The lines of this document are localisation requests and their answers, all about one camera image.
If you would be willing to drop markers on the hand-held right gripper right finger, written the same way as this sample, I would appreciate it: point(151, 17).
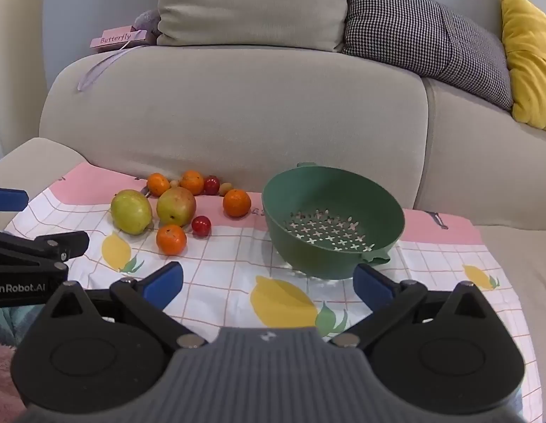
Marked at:
point(373, 285)

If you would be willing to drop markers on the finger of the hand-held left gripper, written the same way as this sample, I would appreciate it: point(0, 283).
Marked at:
point(8, 199)
point(43, 246)

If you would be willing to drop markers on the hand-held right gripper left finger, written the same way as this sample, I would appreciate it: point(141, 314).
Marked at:
point(163, 283)

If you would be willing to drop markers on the orange tangerine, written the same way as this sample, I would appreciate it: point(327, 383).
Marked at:
point(192, 182)
point(236, 202)
point(171, 239)
point(158, 183)

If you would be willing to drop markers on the yellow lemon fruit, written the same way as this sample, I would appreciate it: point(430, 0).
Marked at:
point(176, 206)

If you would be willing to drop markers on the green plastic colander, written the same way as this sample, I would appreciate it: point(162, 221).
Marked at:
point(334, 202)

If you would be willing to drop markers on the teal fuzzy cloth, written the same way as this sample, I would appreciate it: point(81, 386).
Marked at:
point(13, 324)

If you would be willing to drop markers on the red cherry tomato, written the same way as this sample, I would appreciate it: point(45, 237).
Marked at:
point(201, 225)
point(211, 185)

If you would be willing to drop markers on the pink fuzzy cloth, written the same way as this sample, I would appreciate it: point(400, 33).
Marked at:
point(2, 370)

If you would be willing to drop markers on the pink checkered lemon-print cloth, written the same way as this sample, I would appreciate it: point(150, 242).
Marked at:
point(237, 255)

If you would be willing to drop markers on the small brown round fruit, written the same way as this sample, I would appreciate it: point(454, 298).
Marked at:
point(174, 182)
point(226, 188)

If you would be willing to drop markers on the lilac ribbon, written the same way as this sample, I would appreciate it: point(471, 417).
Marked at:
point(82, 80)

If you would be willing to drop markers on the beige curtain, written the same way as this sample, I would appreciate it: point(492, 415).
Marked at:
point(13, 53)

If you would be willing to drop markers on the beige fabric sofa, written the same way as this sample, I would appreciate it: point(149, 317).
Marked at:
point(233, 110)

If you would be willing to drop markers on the pink paper tag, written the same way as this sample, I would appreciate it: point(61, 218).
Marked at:
point(118, 38)

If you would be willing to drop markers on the purple plush toy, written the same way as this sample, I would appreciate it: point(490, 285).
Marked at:
point(147, 20)

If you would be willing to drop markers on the black white houndstooth pillow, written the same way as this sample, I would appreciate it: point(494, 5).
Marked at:
point(409, 31)

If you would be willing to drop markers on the yellow pillow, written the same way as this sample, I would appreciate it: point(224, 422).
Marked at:
point(530, 53)

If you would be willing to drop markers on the beige pillow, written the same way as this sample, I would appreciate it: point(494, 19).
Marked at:
point(251, 4)

